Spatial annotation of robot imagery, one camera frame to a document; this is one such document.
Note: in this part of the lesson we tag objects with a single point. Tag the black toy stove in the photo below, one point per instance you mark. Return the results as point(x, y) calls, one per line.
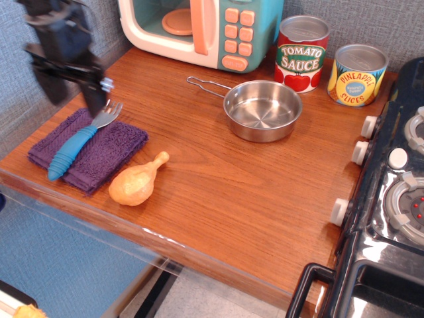
point(379, 255)

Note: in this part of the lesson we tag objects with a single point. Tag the small steel pan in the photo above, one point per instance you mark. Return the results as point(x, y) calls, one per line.
point(258, 111)

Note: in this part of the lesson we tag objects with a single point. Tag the orange plush toy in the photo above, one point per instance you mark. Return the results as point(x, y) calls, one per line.
point(29, 311)

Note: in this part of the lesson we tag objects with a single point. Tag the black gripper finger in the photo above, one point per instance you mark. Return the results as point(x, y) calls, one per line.
point(53, 86)
point(94, 97)

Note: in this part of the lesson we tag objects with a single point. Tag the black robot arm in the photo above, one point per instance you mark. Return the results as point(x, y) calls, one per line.
point(63, 53)

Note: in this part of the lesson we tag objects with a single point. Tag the orange toy chicken drumstick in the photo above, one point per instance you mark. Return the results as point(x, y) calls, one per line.
point(135, 185)

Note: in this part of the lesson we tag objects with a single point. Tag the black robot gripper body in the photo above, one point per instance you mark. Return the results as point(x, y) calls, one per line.
point(64, 40)

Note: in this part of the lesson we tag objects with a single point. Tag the purple folded towel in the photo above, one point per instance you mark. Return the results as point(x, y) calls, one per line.
point(100, 159)

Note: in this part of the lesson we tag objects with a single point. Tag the teal toy microwave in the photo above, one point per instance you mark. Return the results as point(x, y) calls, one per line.
point(232, 36)

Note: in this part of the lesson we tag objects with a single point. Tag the blue handled metal fork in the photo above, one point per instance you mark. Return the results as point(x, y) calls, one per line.
point(66, 155)

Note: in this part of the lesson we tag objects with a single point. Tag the tomato sauce can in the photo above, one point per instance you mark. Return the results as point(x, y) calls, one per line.
point(301, 50)

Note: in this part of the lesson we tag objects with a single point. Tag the pineapple slices can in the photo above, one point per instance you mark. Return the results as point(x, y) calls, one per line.
point(357, 74)

